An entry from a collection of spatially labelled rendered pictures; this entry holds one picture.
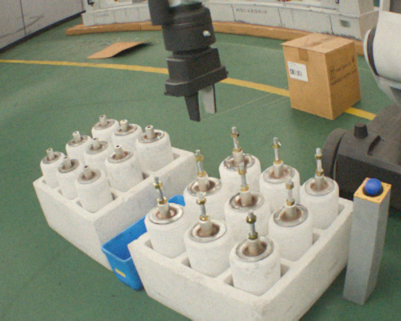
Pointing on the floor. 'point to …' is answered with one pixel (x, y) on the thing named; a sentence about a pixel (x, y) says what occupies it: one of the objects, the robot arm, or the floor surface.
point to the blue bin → (118, 261)
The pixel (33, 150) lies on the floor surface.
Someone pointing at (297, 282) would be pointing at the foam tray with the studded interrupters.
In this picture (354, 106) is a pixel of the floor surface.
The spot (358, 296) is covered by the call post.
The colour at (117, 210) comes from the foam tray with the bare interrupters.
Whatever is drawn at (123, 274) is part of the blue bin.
